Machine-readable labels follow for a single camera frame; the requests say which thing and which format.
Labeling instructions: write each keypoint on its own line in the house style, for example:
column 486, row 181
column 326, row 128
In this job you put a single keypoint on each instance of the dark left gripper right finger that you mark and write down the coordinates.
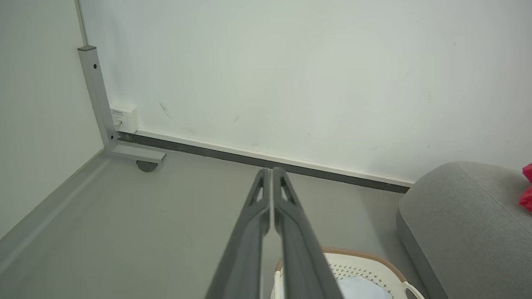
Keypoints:
column 301, row 257

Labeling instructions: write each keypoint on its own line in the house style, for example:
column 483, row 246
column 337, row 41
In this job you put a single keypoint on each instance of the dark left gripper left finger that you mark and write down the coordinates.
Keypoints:
column 245, row 249

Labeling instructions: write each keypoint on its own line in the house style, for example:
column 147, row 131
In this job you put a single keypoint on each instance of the red and white garment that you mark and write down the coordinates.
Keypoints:
column 527, row 199

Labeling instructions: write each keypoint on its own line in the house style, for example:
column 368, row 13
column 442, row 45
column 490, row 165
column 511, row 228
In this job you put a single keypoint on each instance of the white laundry basket tan rim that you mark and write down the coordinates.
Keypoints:
column 361, row 265

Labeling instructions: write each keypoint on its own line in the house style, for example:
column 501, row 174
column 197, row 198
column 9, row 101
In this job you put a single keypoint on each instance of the light blue garment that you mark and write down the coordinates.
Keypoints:
column 361, row 290

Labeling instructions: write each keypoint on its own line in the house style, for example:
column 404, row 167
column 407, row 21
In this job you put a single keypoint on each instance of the white and black baseboard strip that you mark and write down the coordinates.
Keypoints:
column 332, row 171

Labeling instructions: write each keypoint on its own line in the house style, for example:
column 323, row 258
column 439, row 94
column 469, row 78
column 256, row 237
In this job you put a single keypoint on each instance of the grey fabric sofa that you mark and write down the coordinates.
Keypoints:
column 465, row 224

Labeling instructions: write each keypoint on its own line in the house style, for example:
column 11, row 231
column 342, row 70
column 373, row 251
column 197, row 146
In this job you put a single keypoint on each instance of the black round frame foot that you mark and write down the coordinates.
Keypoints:
column 146, row 166

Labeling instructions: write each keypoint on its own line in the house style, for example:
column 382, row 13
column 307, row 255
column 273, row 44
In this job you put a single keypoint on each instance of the white wall box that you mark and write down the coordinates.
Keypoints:
column 124, row 118

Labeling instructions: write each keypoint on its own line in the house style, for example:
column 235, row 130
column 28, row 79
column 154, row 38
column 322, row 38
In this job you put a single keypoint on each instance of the grey floor skirting rail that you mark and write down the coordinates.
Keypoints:
column 41, row 216

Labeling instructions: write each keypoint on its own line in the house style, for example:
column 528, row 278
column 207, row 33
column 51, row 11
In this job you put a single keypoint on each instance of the grey metal frame post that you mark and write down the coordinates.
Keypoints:
column 97, row 91

